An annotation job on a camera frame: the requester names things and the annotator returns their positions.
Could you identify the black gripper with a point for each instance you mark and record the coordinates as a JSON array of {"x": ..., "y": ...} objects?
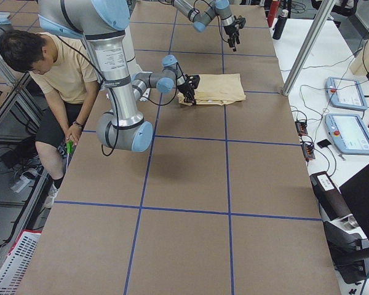
[
  {"x": 186, "y": 88},
  {"x": 229, "y": 30}
]

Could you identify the cream long sleeve shirt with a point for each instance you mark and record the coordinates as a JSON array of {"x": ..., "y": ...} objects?
[{"x": 219, "y": 89}]

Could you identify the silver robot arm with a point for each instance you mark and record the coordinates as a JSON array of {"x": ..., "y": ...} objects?
[
  {"x": 102, "y": 25},
  {"x": 229, "y": 24}
]

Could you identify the red bottle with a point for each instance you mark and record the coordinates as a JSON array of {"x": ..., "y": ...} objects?
[{"x": 273, "y": 8}]

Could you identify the black water bottle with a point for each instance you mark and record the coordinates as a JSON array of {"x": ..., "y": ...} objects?
[{"x": 280, "y": 24}]

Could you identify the person in beige shirt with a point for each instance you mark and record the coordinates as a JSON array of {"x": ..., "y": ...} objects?
[{"x": 60, "y": 68}]

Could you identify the far teach pendant tablet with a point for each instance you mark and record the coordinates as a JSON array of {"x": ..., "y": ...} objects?
[{"x": 345, "y": 93}]

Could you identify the teach pendant tablet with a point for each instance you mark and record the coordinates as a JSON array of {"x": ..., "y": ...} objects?
[
  {"x": 345, "y": 93},
  {"x": 348, "y": 133}
]

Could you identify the near teach pendant tablet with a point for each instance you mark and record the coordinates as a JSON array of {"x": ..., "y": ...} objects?
[{"x": 348, "y": 133}]

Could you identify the black monitor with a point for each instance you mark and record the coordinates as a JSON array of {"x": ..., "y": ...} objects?
[{"x": 355, "y": 192}]

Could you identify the white plastic basket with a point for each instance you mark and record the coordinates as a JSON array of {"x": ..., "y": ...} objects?
[{"x": 17, "y": 261}]

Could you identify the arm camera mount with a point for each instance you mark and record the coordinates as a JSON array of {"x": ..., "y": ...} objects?
[{"x": 239, "y": 22}]

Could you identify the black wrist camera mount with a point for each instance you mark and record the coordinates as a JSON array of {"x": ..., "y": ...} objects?
[{"x": 192, "y": 81}]

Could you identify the aluminium frame post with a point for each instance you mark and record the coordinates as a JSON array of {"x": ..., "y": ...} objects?
[{"x": 309, "y": 41}]

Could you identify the green handled tool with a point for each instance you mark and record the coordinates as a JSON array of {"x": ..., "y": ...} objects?
[{"x": 69, "y": 151}]

